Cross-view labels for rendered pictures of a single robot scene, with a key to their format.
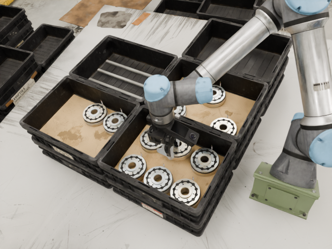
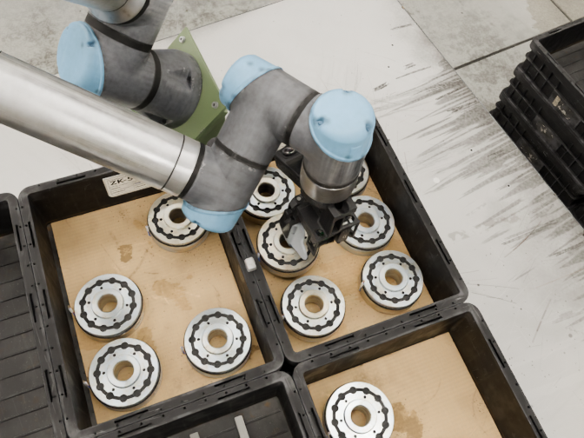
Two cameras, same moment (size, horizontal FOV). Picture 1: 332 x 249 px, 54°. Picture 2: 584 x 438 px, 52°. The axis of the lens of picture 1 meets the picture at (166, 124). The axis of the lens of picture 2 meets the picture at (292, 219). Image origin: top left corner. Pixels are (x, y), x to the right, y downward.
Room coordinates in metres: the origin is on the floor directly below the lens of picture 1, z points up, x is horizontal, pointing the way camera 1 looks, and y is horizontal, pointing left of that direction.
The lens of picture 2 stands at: (1.07, 0.12, 1.76)
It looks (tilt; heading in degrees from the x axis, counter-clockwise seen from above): 62 degrees down; 201
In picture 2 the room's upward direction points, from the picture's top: 10 degrees clockwise
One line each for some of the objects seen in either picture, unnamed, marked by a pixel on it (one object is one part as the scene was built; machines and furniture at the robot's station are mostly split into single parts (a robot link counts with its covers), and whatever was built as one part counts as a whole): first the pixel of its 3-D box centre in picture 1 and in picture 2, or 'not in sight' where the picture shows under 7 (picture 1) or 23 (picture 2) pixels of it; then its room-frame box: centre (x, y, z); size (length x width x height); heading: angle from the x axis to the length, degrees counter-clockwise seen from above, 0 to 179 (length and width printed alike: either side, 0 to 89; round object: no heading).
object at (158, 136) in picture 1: (162, 127); (324, 207); (0.66, 0.01, 1.02); 0.09 x 0.08 x 0.12; 58
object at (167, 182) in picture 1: (157, 179); (365, 222); (0.56, 0.06, 0.86); 0.10 x 0.10 x 0.01
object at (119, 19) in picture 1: (113, 18); not in sight; (1.81, 0.20, 0.71); 0.22 x 0.19 x 0.01; 58
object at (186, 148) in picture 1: (177, 145); (288, 242); (0.67, -0.03, 0.88); 0.10 x 0.10 x 0.01
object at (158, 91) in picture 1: (159, 95); (335, 137); (0.66, 0.00, 1.17); 0.09 x 0.08 x 0.11; 85
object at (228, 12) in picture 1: (228, 24); not in sight; (2.06, -0.61, 0.31); 0.40 x 0.30 x 0.34; 58
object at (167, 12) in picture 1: (180, 22); not in sight; (2.27, -0.27, 0.26); 0.40 x 0.30 x 0.23; 58
